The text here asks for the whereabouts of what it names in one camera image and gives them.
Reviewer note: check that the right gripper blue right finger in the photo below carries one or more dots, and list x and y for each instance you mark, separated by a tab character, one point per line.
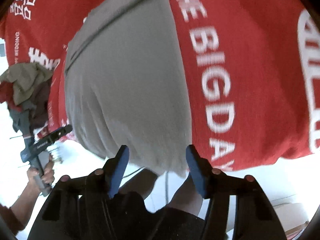
207	186

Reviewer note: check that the red wedding blanket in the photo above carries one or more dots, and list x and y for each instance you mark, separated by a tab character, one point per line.
251	69

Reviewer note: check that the person's left hand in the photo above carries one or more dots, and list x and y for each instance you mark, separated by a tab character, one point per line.
43	164

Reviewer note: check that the dark teal garment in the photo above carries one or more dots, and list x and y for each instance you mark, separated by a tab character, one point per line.
21	120

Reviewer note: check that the grey knit sweater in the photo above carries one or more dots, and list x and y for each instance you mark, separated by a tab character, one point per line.
125	85

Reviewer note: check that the dark brown garment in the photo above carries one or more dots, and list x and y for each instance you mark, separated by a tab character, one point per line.
39	115

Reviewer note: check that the person's left forearm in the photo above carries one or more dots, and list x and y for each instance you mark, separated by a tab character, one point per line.
18	215

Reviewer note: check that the person's black shorts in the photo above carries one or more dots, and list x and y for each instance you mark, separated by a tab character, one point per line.
124	216

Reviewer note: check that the olive green garment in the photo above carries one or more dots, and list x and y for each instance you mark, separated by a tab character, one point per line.
25	77

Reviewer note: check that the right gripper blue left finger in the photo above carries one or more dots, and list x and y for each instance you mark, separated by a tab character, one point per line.
100	188

